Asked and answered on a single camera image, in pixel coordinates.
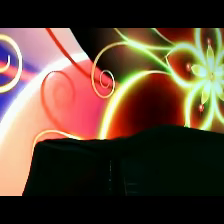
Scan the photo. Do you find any black garment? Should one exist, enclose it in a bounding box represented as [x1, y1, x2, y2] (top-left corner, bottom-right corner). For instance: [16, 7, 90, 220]
[22, 124, 224, 197]

